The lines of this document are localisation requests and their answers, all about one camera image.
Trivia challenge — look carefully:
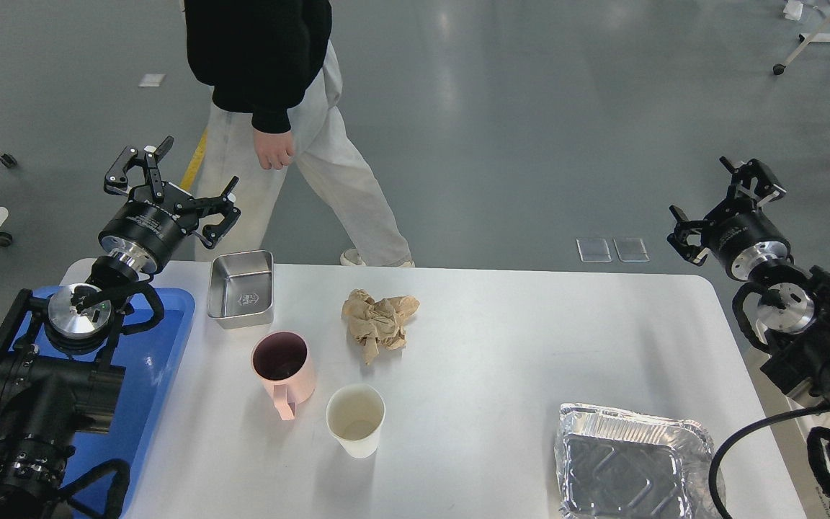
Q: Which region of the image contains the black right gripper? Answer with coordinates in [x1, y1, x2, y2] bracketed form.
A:
[666, 156, 791, 282]

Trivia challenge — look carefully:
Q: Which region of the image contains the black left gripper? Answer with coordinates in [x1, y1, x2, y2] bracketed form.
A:
[98, 137, 241, 275]

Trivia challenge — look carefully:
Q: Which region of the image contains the pink mug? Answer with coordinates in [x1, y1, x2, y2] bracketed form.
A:
[251, 331, 316, 421]

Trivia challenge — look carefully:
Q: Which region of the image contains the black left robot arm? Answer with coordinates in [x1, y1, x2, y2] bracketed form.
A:
[0, 137, 241, 518]

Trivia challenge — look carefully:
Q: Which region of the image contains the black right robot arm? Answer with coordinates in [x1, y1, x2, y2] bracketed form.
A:
[666, 157, 830, 518]

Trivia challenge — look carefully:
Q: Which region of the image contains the square stainless steel container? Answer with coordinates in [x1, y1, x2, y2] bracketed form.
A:
[205, 250, 275, 329]

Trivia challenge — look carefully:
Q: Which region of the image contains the blue plastic tray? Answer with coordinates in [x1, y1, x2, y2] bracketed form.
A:
[0, 285, 196, 519]

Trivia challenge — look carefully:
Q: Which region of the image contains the person in black sweater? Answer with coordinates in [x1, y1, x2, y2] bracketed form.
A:
[182, 1, 413, 267]

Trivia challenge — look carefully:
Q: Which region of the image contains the crumpled brown paper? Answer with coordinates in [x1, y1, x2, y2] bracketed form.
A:
[342, 289, 419, 365]

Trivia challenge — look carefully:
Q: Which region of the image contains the aluminium foil tray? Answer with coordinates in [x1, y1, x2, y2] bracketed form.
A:
[554, 403, 719, 518]

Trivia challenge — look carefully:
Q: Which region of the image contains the white paper cup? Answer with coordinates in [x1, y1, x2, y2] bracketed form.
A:
[326, 383, 386, 459]

